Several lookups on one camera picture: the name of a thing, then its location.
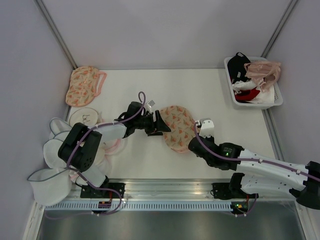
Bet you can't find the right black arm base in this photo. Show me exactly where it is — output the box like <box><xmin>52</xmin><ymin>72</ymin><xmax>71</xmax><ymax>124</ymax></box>
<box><xmin>210</xmin><ymin>182</ymin><xmax>236</xmax><ymax>200</ymax></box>

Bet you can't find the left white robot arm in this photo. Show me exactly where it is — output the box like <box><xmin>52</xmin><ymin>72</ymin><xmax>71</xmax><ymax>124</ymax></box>
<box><xmin>57</xmin><ymin>101</ymin><xmax>171</xmax><ymax>198</ymax></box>

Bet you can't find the pink bra in basket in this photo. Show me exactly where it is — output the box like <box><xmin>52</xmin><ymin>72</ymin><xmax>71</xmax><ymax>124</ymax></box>
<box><xmin>244</xmin><ymin>61</ymin><xmax>282</xmax><ymax>92</ymax></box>

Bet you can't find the white slotted cable duct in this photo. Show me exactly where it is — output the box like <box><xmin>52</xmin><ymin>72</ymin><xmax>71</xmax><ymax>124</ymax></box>
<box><xmin>48</xmin><ymin>200</ymin><xmax>232</xmax><ymax>212</ymax></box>

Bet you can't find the white mesh round bag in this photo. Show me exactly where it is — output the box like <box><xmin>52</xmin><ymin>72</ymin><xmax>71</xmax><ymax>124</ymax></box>
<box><xmin>43</xmin><ymin>139</ymin><xmax>67</xmax><ymax>169</ymax></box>

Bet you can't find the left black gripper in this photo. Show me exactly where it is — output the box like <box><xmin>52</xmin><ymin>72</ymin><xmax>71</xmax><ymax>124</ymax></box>
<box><xmin>134</xmin><ymin>110</ymin><xmax>171</xmax><ymax>137</ymax></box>

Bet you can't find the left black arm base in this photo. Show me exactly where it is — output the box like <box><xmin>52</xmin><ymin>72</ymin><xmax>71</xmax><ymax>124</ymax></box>
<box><xmin>80</xmin><ymin>182</ymin><xmax>125</xmax><ymax>199</ymax></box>

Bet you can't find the black bra in basket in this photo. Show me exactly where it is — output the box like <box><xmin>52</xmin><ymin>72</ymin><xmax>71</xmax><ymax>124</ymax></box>
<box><xmin>227</xmin><ymin>52</ymin><xmax>251</xmax><ymax>83</ymax></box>

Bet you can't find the white bra in basket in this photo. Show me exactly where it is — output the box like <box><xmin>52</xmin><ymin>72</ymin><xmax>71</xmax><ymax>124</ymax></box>
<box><xmin>231</xmin><ymin>80</ymin><xmax>257</xmax><ymax>94</ymax></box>

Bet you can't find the white plastic basket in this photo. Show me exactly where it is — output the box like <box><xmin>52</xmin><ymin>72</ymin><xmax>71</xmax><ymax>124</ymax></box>
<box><xmin>224</xmin><ymin>56</ymin><xmax>283</xmax><ymax>110</ymax></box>

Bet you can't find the red bra in basket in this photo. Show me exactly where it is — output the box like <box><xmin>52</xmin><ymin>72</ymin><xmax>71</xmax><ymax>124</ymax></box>
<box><xmin>234</xmin><ymin>88</ymin><xmax>260</xmax><ymax>103</ymax></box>

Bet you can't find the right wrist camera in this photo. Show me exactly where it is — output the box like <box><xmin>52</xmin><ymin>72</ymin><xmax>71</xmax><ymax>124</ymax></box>
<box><xmin>195</xmin><ymin>118</ymin><xmax>215</xmax><ymax>138</ymax></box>

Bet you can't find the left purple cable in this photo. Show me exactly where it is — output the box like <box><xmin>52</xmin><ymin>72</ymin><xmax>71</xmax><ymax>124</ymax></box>
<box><xmin>66</xmin><ymin>91</ymin><xmax>147</xmax><ymax>196</ymax></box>

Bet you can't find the white mesh bag grey trim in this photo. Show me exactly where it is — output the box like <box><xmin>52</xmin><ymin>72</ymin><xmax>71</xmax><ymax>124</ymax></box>
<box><xmin>49</xmin><ymin>117</ymin><xmax>72</xmax><ymax>136</ymax></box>

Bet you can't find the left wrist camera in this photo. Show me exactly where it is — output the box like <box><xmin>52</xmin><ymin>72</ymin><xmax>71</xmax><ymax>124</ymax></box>
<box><xmin>144</xmin><ymin>100</ymin><xmax>155</xmax><ymax>113</ymax></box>

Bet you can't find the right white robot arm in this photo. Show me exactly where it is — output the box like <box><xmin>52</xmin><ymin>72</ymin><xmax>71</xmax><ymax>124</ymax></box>
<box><xmin>188</xmin><ymin>136</ymin><xmax>320</xmax><ymax>210</ymax></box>

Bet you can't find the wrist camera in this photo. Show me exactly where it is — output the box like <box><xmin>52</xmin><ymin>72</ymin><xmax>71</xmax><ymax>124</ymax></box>
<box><xmin>195</xmin><ymin>118</ymin><xmax>215</xmax><ymax>138</ymax></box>
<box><xmin>144</xmin><ymin>100</ymin><xmax>155</xmax><ymax>113</ymax></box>

